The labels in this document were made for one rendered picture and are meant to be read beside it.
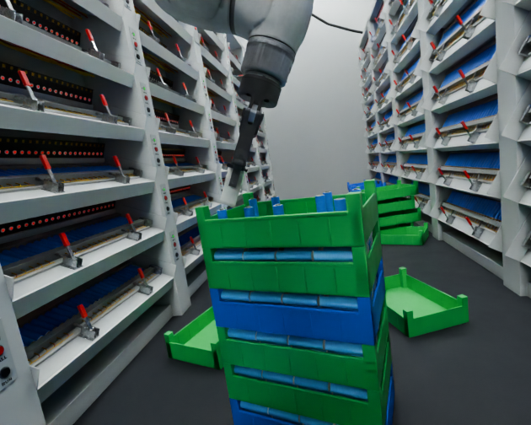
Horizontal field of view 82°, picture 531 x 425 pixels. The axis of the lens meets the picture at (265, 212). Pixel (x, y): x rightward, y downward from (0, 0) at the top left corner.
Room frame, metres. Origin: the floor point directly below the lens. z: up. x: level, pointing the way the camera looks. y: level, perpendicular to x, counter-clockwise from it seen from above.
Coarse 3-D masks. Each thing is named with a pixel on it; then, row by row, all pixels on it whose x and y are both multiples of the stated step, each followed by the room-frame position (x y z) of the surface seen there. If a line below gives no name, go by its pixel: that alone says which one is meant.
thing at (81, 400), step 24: (144, 312) 1.13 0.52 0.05; (168, 312) 1.14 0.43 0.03; (120, 336) 0.96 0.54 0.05; (144, 336) 0.98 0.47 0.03; (96, 360) 0.84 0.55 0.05; (120, 360) 0.85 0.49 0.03; (72, 384) 0.74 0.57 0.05; (96, 384) 0.75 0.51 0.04; (48, 408) 0.66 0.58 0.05; (72, 408) 0.67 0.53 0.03
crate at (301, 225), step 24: (360, 192) 0.45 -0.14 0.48; (216, 216) 0.62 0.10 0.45; (240, 216) 0.71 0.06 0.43; (264, 216) 0.51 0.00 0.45; (288, 216) 0.49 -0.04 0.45; (312, 216) 0.47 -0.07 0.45; (336, 216) 0.45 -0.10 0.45; (360, 216) 0.44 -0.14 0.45; (216, 240) 0.56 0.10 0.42; (240, 240) 0.53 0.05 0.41; (264, 240) 0.51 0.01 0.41; (288, 240) 0.49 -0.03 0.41; (312, 240) 0.47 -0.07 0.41; (336, 240) 0.46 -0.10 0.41; (360, 240) 0.44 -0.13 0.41
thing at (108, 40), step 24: (120, 0) 1.17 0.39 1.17; (72, 24) 1.20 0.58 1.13; (96, 24) 1.18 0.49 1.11; (120, 48) 1.17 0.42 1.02; (144, 72) 1.24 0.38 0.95; (96, 96) 1.19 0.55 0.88; (120, 96) 1.18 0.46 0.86; (120, 144) 1.18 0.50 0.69; (144, 144) 1.16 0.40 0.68; (168, 192) 1.24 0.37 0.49; (168, 216) 1.20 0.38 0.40; (168, 240) 1.17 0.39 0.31
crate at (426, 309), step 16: (400, 272) 1.12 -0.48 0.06; (400, 288) 1.11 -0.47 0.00; (416, 288) 1.06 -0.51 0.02; (432, 288) 0.97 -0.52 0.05; (400, 304) 0.99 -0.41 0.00; (416, 304) 0.97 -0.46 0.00; (432, 304) 0.96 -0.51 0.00; (448, 304) 0.91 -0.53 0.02; (464, 304) 0.83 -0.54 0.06; (400, 320) 0.83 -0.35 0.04; (416, 320) 0.81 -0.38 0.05; (432, 320) 0.82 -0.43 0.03; (448, 320) 0.83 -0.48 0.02; (464, 320) 0.83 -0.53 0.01
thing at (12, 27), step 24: (0, 0) 0.89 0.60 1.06; (0, 24) 0.70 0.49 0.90; (24, 24) 0.83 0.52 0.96; (48, 24) 1.03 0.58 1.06; (24, 48) 0.87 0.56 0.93; (48, 48) 0.82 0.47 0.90; (72, 48) 0.89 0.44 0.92; (96, 48) 1.01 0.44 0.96; (96, 72) 0.98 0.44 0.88; (120, 72) 1.09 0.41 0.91
